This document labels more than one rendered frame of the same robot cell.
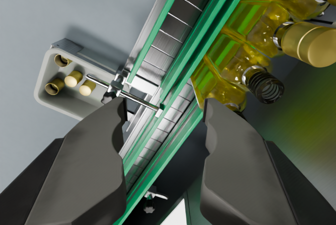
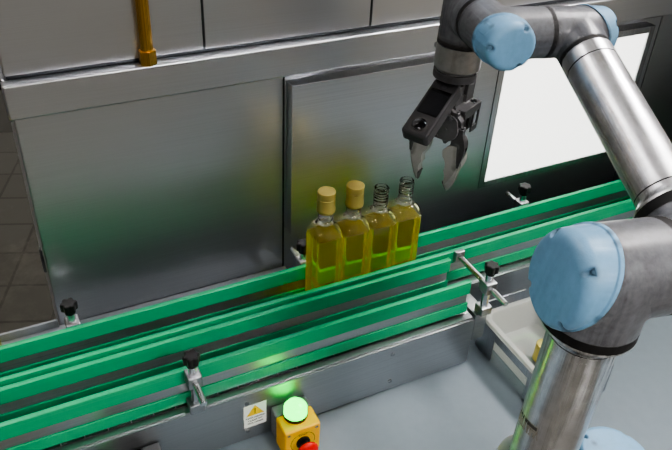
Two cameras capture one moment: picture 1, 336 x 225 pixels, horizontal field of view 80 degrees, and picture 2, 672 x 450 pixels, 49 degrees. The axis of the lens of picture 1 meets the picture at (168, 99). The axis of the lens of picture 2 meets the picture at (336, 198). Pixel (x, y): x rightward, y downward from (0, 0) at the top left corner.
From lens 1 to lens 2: 1.19 m
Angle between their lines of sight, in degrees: 35
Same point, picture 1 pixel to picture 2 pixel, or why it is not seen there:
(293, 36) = (359, 201)
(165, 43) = not seen: hidden behind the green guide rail
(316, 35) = (357, 190)
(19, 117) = not seen: outside the picture
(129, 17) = (443, 391)
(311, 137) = (364, 166)
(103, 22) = (477, 403)
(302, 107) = not seen: hidden behind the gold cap
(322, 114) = (350, 175)
